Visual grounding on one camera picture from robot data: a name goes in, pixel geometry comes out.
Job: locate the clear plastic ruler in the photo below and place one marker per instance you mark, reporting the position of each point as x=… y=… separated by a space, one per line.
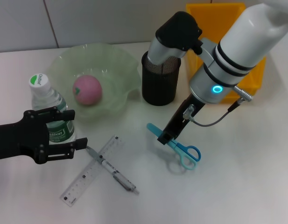
x=78 y=184

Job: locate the black mesh pen holder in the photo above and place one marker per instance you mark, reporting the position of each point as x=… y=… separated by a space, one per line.
x=160 y=86

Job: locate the pink toy peach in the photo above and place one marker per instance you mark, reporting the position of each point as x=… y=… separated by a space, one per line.
x=87 y=89

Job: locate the blue scissors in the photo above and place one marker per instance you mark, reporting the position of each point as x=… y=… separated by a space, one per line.
x=181 y=145

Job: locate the grey transparent pen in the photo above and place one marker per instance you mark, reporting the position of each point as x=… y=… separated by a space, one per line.
x=118 y=175

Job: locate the green wavy glass fruit bowl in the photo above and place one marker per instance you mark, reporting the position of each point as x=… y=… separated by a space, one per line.
x=115 y=77

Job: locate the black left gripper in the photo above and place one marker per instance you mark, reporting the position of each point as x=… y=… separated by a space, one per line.
x=20 y=140

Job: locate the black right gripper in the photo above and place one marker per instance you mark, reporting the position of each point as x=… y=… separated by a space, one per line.
x=183 y=116

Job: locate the clear green-label water bottle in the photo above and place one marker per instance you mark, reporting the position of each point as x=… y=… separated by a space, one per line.
x=45 y=98

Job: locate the yellow plastic bin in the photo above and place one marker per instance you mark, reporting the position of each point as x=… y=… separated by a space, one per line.
x=216 y=23

